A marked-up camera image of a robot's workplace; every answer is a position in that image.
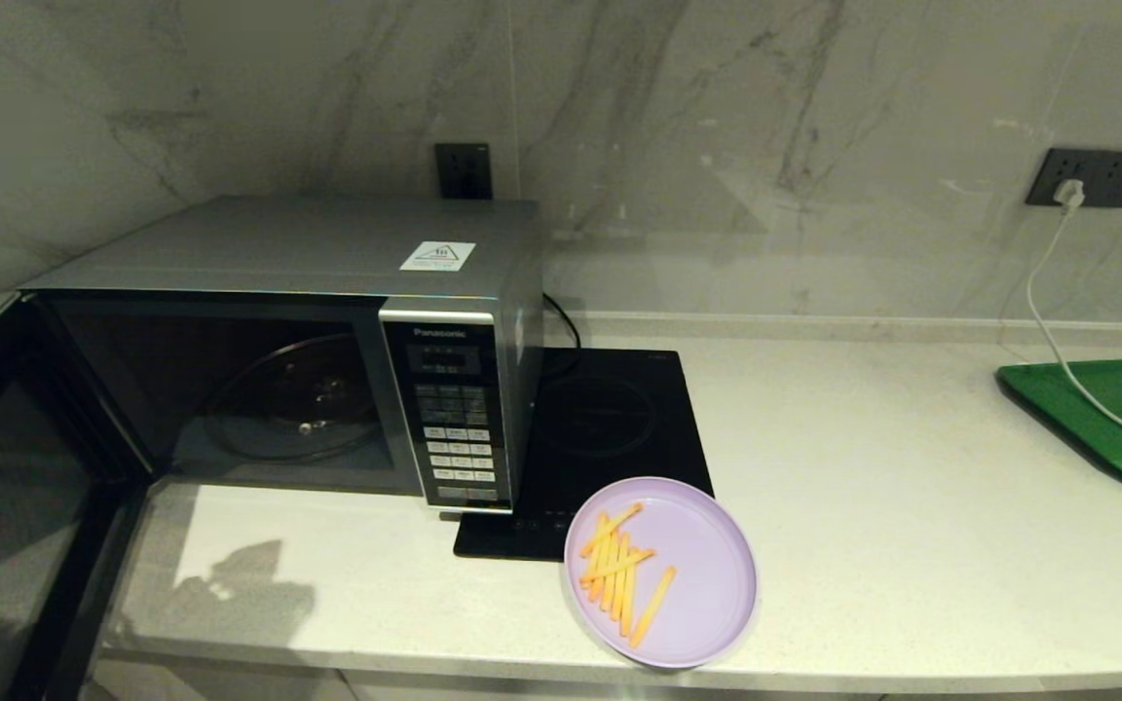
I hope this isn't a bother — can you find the small black wall socket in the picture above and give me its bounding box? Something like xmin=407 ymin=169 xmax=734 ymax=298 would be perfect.
xmin=435 ymin=144 xmax=494 ymax=200

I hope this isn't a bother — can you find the black cable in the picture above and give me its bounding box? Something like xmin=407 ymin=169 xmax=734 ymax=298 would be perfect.
xmin=542 ymin=292 xmax=584 ymax=376

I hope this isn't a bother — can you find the silver Panasonic microwave oven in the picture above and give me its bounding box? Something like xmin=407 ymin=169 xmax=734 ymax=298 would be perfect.
xmin=20 ymin=195 xmax=544 ymax=512

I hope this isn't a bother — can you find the purple round plate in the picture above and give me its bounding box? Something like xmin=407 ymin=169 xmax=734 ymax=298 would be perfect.
xmin=563 ymin=476 xmax=759 ymax=669

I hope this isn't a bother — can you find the glossy beige base cabinet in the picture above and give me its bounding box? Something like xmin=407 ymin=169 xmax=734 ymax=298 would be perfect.
xmin=84 ymin=660 xmax=1122 ymax=701

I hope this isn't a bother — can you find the orange french fry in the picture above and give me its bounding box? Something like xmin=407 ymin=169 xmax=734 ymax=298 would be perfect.
xmin=619 ymin=537 xmax=639 ymax=638
xmin=598 ymin=531 xmax=620 ymax=610
xmin=628 ymin=566 xmax=678 ymax=648
xmin=610 ymin=534 xmax=630 ymax=621
xmin=586 ymin=531 xmax=611 ymax=599
xmin=579 ymin=548 xmax=656 ymax=586
xmin=580 ymin=502 xmax=644 ymax=558

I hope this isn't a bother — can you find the black induction cooktop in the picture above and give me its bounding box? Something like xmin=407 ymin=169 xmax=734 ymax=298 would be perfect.
xmin=453 ymin=348 xmax=718 ymax=563

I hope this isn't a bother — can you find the white power cable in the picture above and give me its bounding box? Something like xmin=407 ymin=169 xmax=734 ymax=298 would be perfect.
xmin=1023 ymin=209 xmax=1122 ymax=446

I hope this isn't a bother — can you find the white warning sticker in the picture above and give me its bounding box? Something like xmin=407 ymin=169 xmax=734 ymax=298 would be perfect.
xmin=399 ymin=240 xmax=476 ymax=273

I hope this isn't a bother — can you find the wide black wall socket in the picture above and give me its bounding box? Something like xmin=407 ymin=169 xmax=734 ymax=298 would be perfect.
xmin=1025 ymin=147 xmax=1122 ymax=209

